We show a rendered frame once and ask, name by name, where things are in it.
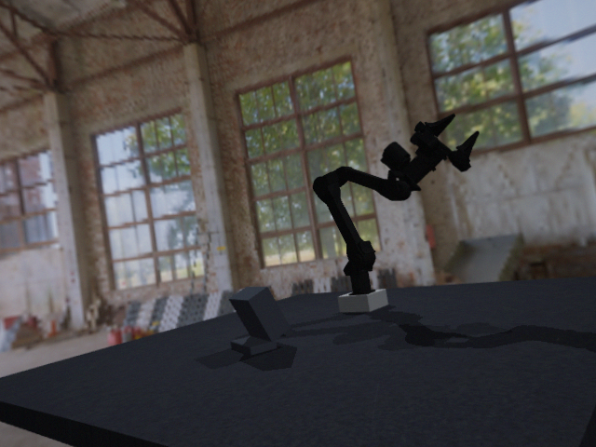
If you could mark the grey sloped panel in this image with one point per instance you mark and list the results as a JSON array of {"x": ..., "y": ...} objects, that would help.
[{"x": 261, "y": 315}]

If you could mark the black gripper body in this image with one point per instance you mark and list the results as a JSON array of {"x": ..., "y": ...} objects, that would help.
[{"x": 456, "y": 157}]

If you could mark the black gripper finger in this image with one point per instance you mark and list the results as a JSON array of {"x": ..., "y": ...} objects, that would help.
[
  {"x": 438, "y": 126},
  {"x": 466, "y": 147}
]

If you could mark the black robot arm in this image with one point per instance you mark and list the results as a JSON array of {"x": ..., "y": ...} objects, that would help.
[{"x": 360, "y": 253}]

